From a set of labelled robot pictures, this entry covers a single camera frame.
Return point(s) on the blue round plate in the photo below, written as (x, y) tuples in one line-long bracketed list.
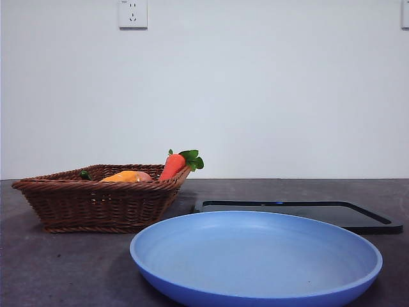
[(255, 256)]

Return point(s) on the brown wicker basket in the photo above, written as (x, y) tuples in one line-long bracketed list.
[(96, 204)]

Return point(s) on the orange toy carrot green leaves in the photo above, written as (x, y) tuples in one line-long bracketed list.
[(172, 166)]

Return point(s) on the brown egg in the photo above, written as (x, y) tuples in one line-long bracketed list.
[(146, 176)]

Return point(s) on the green chili pepper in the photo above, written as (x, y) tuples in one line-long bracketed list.
[(85, 175)]

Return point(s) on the black rectangular tray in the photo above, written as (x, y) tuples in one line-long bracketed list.
[(367, 220)]

